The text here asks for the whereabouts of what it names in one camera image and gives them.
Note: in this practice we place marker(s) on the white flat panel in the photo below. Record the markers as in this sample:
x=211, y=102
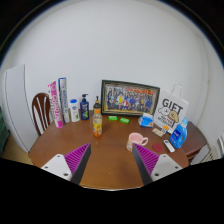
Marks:
x=16, y=103

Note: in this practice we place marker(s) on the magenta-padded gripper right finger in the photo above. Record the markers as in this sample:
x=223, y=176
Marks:
x=148, y=160

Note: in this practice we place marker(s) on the flat round red coaster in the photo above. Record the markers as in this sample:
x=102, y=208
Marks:
x=157, y=147

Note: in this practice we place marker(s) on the framed group photo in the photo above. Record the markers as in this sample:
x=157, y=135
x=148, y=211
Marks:
x=130, y=98

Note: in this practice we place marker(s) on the white paper gift bag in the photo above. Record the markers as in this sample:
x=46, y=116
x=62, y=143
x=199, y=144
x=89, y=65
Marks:
x=170, y=111

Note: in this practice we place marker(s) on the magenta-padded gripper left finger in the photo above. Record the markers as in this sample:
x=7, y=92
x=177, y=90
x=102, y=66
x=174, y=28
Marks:
x=75, y=160

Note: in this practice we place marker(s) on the orange-capped clear drink bottle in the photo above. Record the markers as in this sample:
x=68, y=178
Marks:
x=97, y=126

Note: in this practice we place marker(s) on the small green box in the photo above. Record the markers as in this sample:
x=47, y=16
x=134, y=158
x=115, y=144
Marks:
x=113, y=118
x=124, y=120

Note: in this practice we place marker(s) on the blue detergent bottle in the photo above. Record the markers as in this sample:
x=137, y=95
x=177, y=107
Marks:
x=178, y=135

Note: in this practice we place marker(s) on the brown wooden chair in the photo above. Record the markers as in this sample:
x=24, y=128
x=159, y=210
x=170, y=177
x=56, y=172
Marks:
x=39, y=110

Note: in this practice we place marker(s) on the long white and blue box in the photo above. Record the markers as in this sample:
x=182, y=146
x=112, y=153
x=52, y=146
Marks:
x=64, y=100

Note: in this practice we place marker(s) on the white remote control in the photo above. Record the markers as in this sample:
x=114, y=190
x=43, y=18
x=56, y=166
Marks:
x=169, y=146

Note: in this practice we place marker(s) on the brown pump bottle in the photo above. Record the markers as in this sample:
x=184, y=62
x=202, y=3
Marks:
x=97, y=104

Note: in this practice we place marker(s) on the white radiator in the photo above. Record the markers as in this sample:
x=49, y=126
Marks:
x=210, y=155

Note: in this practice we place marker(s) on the pink ceramic mug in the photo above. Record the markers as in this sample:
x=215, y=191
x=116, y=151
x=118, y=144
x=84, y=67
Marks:
x=134, y=141

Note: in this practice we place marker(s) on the brown wooden side cabinet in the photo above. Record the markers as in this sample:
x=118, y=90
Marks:
x=195, y=138

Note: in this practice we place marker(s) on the long pink box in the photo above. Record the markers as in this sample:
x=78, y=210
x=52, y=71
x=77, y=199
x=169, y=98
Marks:
x=55, y=105

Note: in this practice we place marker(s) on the dark blue pump bottle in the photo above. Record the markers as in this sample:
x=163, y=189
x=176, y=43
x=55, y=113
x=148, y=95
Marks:
x=84, y=110

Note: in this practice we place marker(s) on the blue tissue pack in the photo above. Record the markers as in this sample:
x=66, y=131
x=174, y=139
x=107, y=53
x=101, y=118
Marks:
x=146, y=120

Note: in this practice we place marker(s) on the white blue-capped lotion bottle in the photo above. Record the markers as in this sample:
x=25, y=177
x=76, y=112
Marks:
x=74, y=112

